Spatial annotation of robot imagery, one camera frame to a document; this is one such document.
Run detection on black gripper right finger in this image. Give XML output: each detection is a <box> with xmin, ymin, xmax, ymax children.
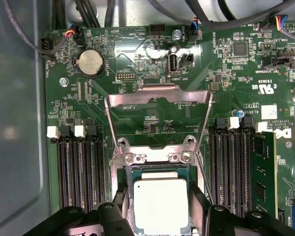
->
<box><xmin>189</xmin><ymin>183</ymin><xmax>295</xmax><ymax>236</ymax></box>

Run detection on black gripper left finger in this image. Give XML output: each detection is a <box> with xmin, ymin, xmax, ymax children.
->
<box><xmin>22</xmin><ymin>187</ymin><xmax>138</xmax><ymax>236</ymax></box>

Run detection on silver cpu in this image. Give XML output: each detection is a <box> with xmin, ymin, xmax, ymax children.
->
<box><xmin>130</xmin><ymin>171</ymin><xmax>190</xmax><ymax>235</ymax></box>

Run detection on metal socket cover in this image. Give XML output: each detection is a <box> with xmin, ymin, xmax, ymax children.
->
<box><xmin>104</xmin><ymin>83</ymin><xmax>214</xmax><ymax>164</ymax></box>

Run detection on cpu socket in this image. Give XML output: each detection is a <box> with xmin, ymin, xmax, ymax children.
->
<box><xmin>108</xmin><ymin>145</ymin><xmax>208</xmax><ymax>236</ymax></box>

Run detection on green ram stick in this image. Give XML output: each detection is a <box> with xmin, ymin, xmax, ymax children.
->
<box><xmin>256</xmin><ymin>131</ymin><xmax>278</xmax><ymax>221</ymax></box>

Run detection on white board label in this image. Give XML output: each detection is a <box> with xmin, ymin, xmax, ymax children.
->
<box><xmin>261</xmin><ymin>105</ymin><xmax>278</xmax><ymax>121</ymax></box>

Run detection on grey pc case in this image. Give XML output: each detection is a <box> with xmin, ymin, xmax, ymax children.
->
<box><xmin>0</xmin><ymin>0</ymin><xmax>295</xmax><ymax>236</ymax></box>

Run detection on silver coin battery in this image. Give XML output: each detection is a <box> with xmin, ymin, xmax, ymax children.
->
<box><xmin>77</xmin><ymin>49</ymin><xmax>106</xmax><ymax>79</ymax></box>

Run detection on green motherboard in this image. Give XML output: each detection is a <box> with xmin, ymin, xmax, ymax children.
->
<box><xmin>43</xmin><ymin>23</ymin><xmax>295</xmax><ymax>236</ymax></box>

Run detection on black fan connector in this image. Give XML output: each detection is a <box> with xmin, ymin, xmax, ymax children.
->
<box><xmin>181</xmin><ymin>53</ymin><xmax>194</xmax><ymax>66</ymax></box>

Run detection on silver usb port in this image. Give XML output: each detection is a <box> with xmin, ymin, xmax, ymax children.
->
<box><xmin>167</xmin><ymin>53</ymin><xmax>179</xmax><ymax>74</ymax></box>

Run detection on black square chip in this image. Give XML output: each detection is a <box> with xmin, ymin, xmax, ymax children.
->
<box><xmin>232</xmin><ymin>41</ymin><xmax>249</xmax><ymax>58</ymax></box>

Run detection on black pin header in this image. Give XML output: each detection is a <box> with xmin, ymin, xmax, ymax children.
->
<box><xmin>149</xmin><ymin>24</ymin><xmax>166</xmax><ymax>35</ymax></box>

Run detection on coloured fan wires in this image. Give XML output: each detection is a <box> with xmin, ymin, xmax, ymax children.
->
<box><xmin>274</xmin><ymin>14</ymin><xmax>290</xmax><ymax>32</ymax></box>
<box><xmin>190</xmin><ymin>17</ymin><xmax>200</xmax><ymax>31</ymax></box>
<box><xmin>63</xmin><ymin>22</ymin><xmax>77</xmax><ymax>37</ymax></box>

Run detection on thick grey cable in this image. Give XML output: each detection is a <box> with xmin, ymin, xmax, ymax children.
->
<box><xmin>184</xmin><ymin>0</ymin><xmax>295</xmax><ymax>29</ymax></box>

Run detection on black cable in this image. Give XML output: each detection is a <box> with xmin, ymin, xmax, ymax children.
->
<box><xmin>75</xmin><ymin>0</ymin><xmax>101</xmax><ymax>28</ymax></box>
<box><xmin>51</xmin><ymin>0</ymin><xmax>67</xmax><ymax>31</ymax></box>

